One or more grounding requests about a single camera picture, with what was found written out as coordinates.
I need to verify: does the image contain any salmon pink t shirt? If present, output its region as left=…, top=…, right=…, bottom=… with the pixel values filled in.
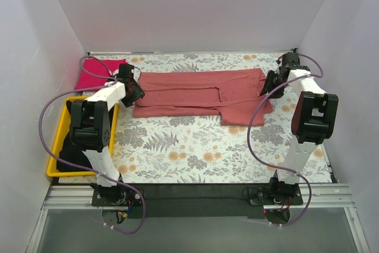
left=133, top=68, right=273, bottom=126

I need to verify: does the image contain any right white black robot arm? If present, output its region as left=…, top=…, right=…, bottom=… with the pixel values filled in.
left=260, top=52, right=339, bottom=204

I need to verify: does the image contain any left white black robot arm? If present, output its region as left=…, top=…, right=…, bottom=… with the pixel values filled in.
left=69, top=63, right=144, bottom=206

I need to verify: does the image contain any folded magenta t shirt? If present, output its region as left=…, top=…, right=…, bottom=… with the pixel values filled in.
left=75, top=58, right=127, bottom=89

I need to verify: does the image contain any floral patterned table mat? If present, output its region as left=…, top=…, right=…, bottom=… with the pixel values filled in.
left=80, top=52, right=335, bottom=185

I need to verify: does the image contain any yellow plastic bin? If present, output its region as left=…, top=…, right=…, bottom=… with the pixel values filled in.
left=46, top=103, right=119, bottom=178

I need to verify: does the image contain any black t shirt in bin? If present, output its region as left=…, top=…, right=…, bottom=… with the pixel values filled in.
left=59, top=99, right=113, bottom=168

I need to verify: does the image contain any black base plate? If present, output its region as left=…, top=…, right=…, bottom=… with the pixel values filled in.
left=90, top=183, right=303, bottom=219

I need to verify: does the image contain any aluminium frame rail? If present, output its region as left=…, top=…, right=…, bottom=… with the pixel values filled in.
left=27, top=183, right=370, bottom=252

